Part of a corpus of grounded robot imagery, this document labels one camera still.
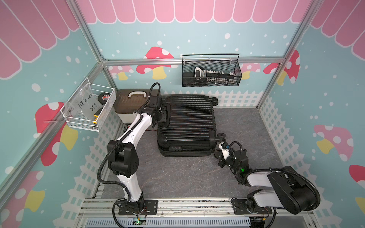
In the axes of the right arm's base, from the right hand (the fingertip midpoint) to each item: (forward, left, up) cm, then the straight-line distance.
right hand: (215, 151), depth 89 cm
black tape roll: (+20, +64, +29) cm, 73 cm away
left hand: (+18, +33, +12) cm, 40 cm away
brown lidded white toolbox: (+30, +58, +16) cm, 67 cm away
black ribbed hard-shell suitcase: (+6, +15, +14) cm, 21 cm away
